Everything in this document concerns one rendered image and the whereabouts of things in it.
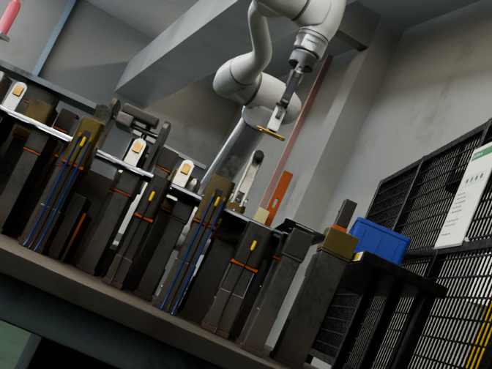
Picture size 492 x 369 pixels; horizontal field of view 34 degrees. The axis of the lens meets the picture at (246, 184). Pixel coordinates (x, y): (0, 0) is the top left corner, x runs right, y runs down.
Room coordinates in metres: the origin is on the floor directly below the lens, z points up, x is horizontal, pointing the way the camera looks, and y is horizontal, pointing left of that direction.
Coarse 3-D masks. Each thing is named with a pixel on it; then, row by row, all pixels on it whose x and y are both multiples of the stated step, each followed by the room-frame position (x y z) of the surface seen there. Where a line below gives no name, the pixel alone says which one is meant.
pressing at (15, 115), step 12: (0, 108) 2.04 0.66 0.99; (24, 120) 2.15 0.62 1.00; (48, 132) 2.15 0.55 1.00; (96, 156) 2.18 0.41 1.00; (108, 156) 2.04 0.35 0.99; (120, 168) 2.18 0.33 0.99; (132, 168) 2.04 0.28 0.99; (144, 180) 2.18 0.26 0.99; (168, 192) 2.24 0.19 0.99; (180, 192) 2.15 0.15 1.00; (192, 192) 2.03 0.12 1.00; (228, 216) 2.20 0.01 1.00; (240, 216) 2.02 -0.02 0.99
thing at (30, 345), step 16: (32, 336) 2.98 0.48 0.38; (32, 352) 2.81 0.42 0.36; (48, 352) 2.78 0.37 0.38; (64, 352) 2.79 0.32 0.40; (16, 368) 2.99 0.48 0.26; (32, 368) 2.77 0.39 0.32; (48, 368) 2.78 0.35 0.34; (64, 368) 2.80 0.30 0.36; (80, 368) 2.81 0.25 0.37; (96, 368) 2.83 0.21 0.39; (112, 368) 2.84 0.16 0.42
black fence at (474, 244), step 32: (480, 128) 2.19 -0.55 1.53; (448, 160) 2.46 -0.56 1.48; (384, 192) 3.27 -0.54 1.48; (416, 192) 2.71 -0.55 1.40; (448, 192) 2.30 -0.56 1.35; (384, 224) 3.01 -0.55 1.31; (416, 224) 2.53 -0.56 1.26; (480, 224) 1.90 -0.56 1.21; (416, 256) 2.31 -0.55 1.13; (448, 256) 2.05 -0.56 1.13; (480, 256) 1.80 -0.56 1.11; (448, 288) 1.95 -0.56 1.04; (448, 320) 1.85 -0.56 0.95; (480, 320) 1.64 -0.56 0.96; (320, 352) 3.12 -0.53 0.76; (352, 352) 2.66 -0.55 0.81; (384, 352) 2.28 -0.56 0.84; (416, 352) 2.00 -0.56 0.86; (448, 352) 1.77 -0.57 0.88; (480, 352) 1.59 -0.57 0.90
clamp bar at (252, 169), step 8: (256, 152) 2.26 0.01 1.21; (256, 160) 2.30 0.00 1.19; (248, 168) 2.28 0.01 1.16; (256, 168) 2.28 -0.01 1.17; (248, 176) 2.29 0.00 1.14; (240, 184) 2.27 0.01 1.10; (248, 184) 2.29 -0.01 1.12; (240, 192) 2.28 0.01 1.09; (248, 192) 2.27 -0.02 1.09; (232, 200) 2.26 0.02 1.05
